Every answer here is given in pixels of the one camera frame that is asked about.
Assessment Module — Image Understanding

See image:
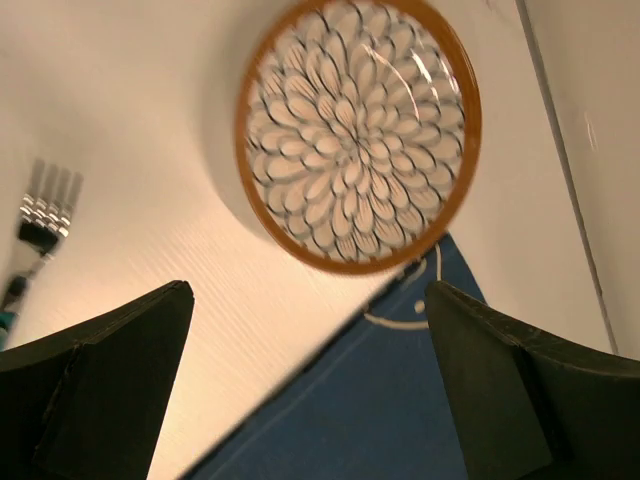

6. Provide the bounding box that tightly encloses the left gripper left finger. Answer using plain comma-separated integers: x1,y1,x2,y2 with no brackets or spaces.
1,280,194,479

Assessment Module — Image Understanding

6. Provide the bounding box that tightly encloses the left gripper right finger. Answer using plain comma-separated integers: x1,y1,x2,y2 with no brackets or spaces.
426,281,639,479

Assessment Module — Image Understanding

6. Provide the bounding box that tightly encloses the blue fish placemat cloth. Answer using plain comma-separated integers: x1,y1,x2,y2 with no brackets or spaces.
187,236,481,479

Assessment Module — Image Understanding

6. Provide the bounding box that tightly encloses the green handled metal fork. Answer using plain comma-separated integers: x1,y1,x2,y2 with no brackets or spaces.
1,159,83,341

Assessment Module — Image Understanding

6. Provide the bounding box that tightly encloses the brown rimmed floral plate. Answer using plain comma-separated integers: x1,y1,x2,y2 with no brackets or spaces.
234,1,482,276

